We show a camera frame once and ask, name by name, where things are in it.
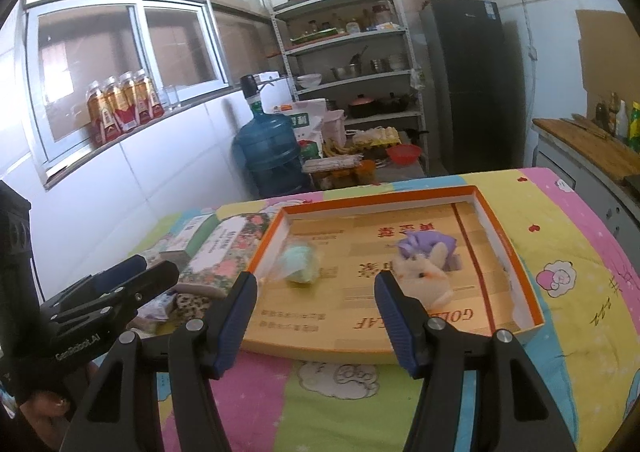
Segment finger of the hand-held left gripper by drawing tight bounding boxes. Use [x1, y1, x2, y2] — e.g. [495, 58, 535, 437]
[50, 261, 180, 339]
[42, 255, 147, 319]

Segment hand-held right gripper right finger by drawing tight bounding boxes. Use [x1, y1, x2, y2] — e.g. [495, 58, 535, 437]
[374, 269, 581, 452]

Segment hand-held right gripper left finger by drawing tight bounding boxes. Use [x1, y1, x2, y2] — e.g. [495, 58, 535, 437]
[62, 271, 259, 452]

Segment white blue tissue packet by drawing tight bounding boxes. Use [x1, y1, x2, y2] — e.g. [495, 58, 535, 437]
[132, 289, 178, 333]

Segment leopard print plush toy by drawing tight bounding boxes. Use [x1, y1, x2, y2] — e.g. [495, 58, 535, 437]
[174, 292, 214, 329]

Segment plush bunny toy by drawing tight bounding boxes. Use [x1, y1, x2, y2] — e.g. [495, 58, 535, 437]
[387, 231, 459, 308]

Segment orange cardboard box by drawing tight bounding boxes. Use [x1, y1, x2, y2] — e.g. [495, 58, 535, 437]
[241, 185, 545, 366]

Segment green puff ball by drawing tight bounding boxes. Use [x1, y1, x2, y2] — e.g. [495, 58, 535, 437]
[272, 240, 324, 286]

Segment person's left hand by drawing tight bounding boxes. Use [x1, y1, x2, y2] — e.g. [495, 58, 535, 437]
[9, 365, 99, 452]

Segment green tissue box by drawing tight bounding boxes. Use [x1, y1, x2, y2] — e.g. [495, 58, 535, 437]
[160, 213, 217, 264]

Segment floral tissue pack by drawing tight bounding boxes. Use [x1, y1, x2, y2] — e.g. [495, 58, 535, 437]
[177, 212, 281, 298]

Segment red label drink bottle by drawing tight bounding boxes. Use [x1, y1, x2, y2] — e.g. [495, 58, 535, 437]
[86, 81, 121, 147]
[120, 71, 152, 126]
[103, 76, 137, 133]
[134, 68, 166, 119]

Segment clear plastic food container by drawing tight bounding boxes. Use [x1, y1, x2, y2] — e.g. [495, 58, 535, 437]
[301, 155, 376, 191]

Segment red plastic bowl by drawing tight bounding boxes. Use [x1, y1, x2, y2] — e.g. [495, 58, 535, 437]
[386, 143, 422, 166]

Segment blue water jug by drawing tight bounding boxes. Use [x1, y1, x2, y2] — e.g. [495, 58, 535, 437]
[231, 100, 304, 198]

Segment clear drinking glasses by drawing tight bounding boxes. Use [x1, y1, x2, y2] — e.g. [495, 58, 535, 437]
[160, 85, 182, 112]

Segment bananas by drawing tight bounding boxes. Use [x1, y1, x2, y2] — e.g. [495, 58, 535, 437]
[322, 139, 359, 158]

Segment tray of eggs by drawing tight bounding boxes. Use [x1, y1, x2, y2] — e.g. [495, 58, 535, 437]
[352, 126, 401, 149]

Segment sliding window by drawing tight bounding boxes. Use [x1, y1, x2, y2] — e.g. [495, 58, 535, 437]
[24, 0, 237, 185]

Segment pink bag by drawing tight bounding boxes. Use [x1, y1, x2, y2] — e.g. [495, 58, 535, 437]
[322, 110, 349, 146]

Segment black water pump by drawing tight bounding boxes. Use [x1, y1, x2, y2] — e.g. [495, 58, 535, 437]
[241, 74, 281, 106]

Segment white green flour bag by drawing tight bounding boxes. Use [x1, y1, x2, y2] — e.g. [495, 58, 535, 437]
[292, 100, 329, 161]

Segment red cooking pot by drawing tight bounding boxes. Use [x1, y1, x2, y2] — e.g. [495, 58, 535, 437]
[347, 93, 376, 118]

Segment grey metal shelf rack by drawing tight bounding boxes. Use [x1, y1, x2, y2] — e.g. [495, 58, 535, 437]
[272, 0, 431, 174]

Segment black refrigerator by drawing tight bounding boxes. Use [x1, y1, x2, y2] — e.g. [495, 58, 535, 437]
[419, 0, 537, 176]

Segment wooden top counter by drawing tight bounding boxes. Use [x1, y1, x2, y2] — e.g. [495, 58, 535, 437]
[531, 116, 640, 253]

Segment steel cups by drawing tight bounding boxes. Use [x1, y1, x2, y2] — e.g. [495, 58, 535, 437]
[370, 55, 407, 74]

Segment dark sauce bottle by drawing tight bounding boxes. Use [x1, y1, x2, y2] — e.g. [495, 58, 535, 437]
[595, 92, 620, 135]

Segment green tray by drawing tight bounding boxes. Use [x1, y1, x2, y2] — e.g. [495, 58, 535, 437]
[290, 29, 352, 44]

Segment white bottle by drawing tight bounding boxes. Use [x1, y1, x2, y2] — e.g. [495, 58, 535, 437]
[615, 100, 630, 140]

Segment green bottle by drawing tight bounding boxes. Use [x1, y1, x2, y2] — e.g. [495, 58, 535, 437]
[627, 102, 640, 150]

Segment cardboard wall sheet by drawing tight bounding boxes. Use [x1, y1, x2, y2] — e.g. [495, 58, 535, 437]
[575, 9, 640, 109]

